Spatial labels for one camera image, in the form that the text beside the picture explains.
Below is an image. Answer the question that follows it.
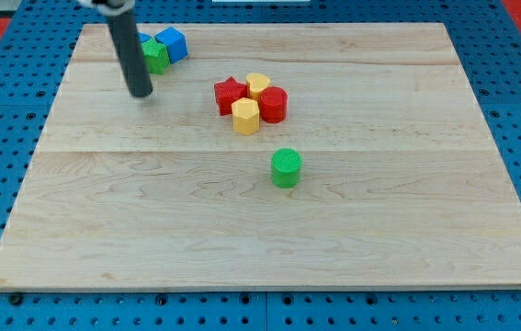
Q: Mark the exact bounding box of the blue cube block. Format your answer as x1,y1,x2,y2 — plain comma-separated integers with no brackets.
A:
154,27,188,63

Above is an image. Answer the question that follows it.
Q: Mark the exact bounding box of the green star block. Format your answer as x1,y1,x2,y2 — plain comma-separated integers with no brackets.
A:
142,39,170,75

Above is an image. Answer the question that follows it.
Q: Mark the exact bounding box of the white rod mount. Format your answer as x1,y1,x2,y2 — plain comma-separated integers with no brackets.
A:
77,0,135,17

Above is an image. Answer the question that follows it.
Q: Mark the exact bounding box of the red cylinder block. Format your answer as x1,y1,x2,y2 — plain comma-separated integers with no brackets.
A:
259,86,289,123

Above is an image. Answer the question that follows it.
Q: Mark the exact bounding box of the yellow heart block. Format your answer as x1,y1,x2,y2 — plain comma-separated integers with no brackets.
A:
245,73,271,100

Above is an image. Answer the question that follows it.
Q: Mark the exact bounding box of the light wooden board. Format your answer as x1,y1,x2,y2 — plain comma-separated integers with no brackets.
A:
0,23,521,292

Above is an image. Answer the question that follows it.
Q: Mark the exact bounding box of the blue block behind rod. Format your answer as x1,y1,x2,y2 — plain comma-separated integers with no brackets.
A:
139,32,152,44

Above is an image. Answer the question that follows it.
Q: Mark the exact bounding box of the green cylinder block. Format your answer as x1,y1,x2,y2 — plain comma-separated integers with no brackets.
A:
271,148,302,188

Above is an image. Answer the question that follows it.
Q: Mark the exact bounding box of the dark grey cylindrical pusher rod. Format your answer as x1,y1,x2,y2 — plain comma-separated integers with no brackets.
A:
106,5,153,97

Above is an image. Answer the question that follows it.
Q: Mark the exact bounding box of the red star block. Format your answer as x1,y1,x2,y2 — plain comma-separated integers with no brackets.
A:
214,76,247,116

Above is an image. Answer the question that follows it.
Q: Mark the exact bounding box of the yellow hexagon block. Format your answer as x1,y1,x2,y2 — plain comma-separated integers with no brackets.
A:
232,97,260,135

